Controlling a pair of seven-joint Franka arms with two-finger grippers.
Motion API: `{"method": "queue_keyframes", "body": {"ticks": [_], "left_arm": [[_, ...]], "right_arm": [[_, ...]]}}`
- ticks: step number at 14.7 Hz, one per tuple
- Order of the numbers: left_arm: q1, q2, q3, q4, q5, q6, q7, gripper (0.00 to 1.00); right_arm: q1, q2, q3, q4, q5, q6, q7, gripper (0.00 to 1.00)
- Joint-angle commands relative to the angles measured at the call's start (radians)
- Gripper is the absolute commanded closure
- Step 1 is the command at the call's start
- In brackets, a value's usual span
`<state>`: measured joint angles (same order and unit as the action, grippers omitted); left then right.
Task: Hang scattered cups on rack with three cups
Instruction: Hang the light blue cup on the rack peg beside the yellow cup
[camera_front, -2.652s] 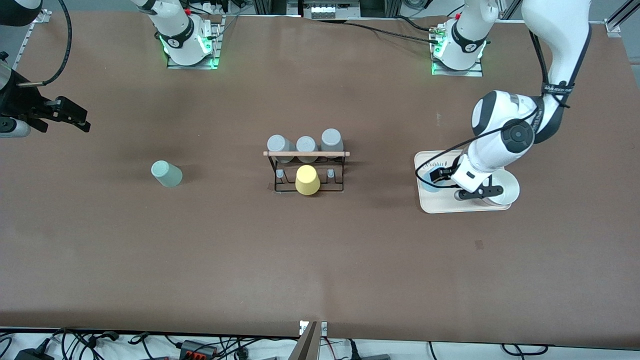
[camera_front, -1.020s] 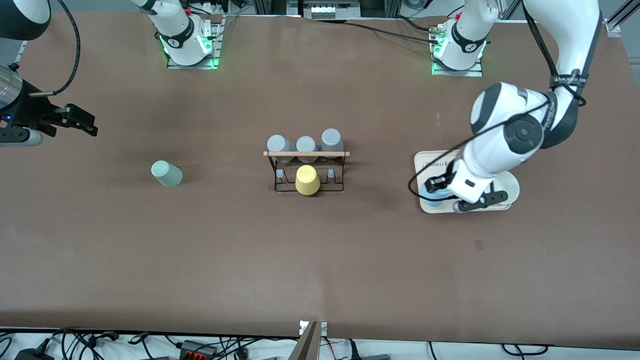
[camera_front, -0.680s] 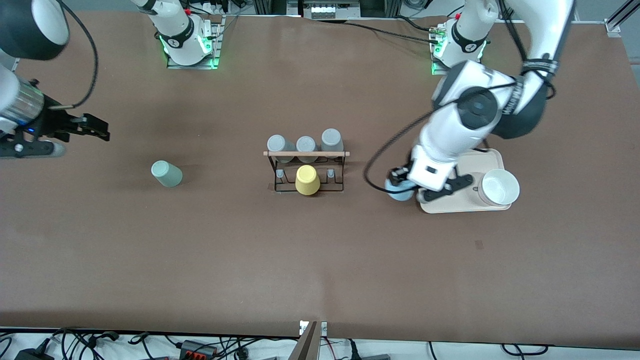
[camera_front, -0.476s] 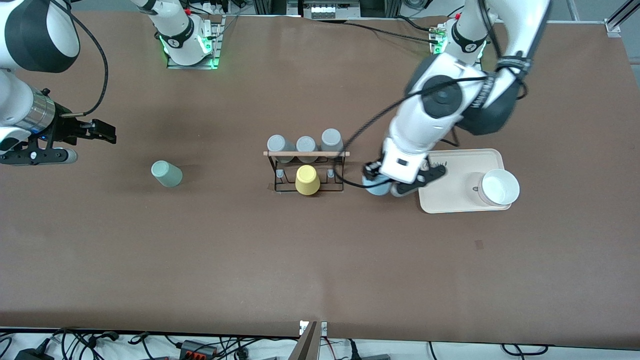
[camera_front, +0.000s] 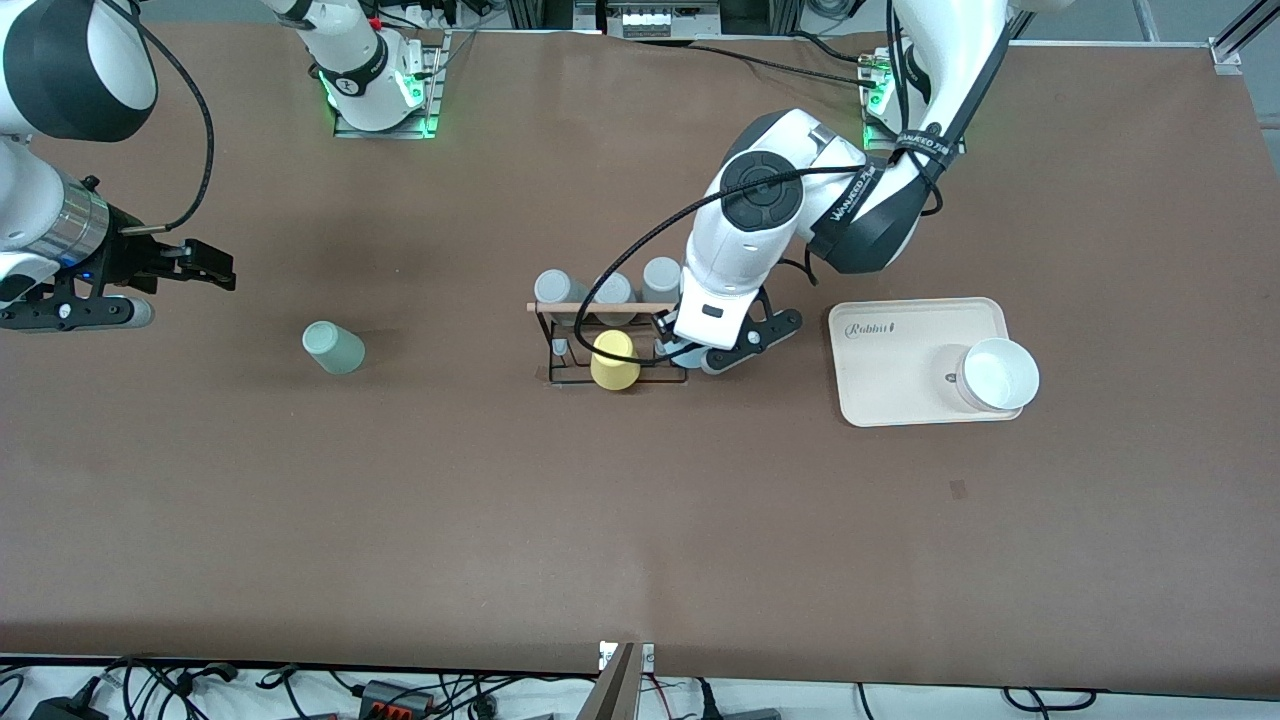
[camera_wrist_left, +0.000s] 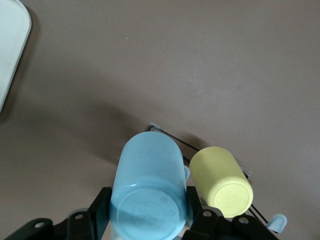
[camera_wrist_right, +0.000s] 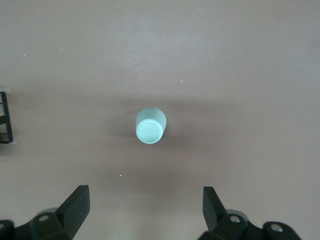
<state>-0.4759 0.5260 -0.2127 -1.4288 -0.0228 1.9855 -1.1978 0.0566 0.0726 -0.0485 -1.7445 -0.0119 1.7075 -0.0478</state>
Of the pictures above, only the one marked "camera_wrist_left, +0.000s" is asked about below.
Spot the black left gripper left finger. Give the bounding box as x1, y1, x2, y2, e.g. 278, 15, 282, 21
4, 186, 114, 240

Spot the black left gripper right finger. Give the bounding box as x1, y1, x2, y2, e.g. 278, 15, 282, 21
181, 186, 279, 240

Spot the light blue plastic cup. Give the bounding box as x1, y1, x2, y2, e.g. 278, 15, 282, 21
109, 131, 188, 240

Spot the yellow plastic cup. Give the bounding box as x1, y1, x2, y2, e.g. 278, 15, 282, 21
188, 146, 254, 219

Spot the cream plastic tray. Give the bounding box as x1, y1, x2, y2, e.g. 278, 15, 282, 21
0, 0, 32, 114

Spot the black wire cup rack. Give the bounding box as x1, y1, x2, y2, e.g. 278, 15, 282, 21
148, 121, 288, 234

